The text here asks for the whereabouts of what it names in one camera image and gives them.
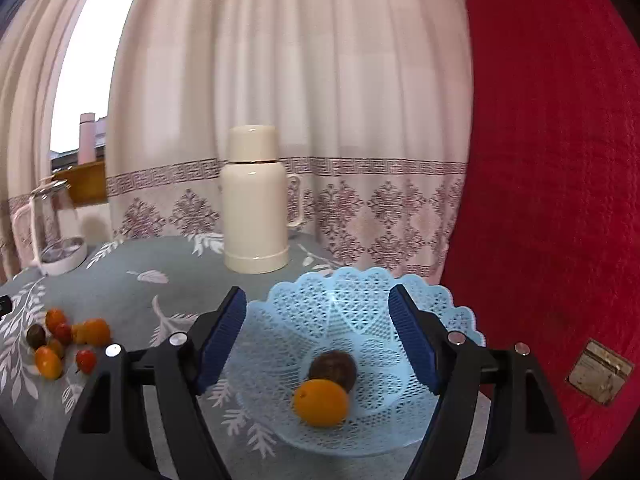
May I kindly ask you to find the light blue lace plastic basket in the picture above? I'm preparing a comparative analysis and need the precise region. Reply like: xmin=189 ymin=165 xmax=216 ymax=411
xmin=222 ymin=266 xmax=487 ymax=458

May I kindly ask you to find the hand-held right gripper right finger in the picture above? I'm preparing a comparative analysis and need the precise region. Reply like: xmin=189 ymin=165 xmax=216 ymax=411
xmin=389 ymin=284 xmax=583 ymax=480

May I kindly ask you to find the grey leaf print tablecloth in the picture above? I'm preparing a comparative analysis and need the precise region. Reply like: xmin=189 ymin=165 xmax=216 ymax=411
xmin=0 ymin=232 xmax=493 ymax=480

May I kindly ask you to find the red quilt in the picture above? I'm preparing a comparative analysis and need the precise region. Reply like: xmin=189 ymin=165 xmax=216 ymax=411
xmin=437 ymin=0 xmax=640 ymax=480

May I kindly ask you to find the quilt label patch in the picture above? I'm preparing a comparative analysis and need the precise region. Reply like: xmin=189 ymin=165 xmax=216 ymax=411
xmin=565 ymin=338 xmax=635 ymax=407

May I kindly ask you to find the patterned cream curtain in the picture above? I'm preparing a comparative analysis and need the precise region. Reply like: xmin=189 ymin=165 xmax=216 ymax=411
xmin=107 ymin=0 xmax=473 ymax=286
xmin=0 ymin=0 xmax=126 ymax=286

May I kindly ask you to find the pink bottle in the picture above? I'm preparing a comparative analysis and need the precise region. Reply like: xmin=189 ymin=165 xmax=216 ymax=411
xmin=79 ymin=112 xmax=97 ymax=166

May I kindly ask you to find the glass kettle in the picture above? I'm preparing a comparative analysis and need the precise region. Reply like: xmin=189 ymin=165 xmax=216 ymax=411
xmin=12 ymin=176 xmax=89 ymax=277

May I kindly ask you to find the wooden windowsill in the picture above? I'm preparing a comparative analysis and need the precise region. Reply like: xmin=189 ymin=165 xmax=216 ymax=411
xmin=51 ymin=160 xmax=110 ymax=207

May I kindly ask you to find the cream thermos flask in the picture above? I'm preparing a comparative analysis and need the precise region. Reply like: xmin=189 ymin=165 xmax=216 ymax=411
xmin=220 ymin=125 xmax=306 ymax=275

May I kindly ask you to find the large orange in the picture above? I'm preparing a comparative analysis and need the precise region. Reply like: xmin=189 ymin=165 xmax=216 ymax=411
xmin=292 ymin=379 xmax=350 ymax=428

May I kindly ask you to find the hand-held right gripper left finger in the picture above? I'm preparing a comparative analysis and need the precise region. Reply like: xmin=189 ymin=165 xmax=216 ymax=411
xmin=52 ymin=286 xmax=248 ymax=480

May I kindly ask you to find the oval small orange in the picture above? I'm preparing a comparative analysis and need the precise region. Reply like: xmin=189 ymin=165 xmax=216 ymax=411
xmin=80 ymin=318 xmax=112 ymax=347
xmin=34 ymin=346 xmax=64 ymax=381

